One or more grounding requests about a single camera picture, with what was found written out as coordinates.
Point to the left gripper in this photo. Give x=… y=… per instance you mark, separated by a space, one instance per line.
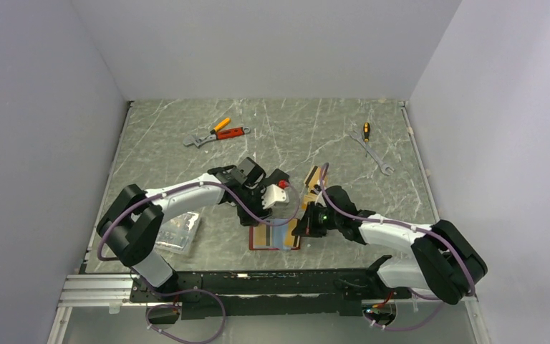
x=261 y=213

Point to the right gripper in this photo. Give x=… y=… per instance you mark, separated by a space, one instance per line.
x=306 y=226

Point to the single gold credit card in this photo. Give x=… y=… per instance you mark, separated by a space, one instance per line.
x=290 y=241
x=262 y=237

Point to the red leather card holder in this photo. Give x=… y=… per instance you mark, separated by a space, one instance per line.
x=278 y=232

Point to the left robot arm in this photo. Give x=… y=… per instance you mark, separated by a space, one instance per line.
x=129 y=228

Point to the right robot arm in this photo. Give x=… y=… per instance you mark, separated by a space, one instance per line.
x=438 y=259

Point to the clear plastic screw box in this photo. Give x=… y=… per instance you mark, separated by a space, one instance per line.
x=177 y=234

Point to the silver open end wrench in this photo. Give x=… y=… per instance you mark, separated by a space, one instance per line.
x=385 y=168

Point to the orange black screwdriver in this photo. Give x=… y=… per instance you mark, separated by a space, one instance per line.
x=366 y=132

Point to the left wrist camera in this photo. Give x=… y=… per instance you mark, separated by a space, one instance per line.
x=275 y=194

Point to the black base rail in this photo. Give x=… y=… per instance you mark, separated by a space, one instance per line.
x=278 y=292

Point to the red handled adjustable wrench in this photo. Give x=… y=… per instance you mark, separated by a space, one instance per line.
x=194 y=140

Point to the aluminium frame rail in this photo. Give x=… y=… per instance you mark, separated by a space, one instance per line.
x=96 y=308

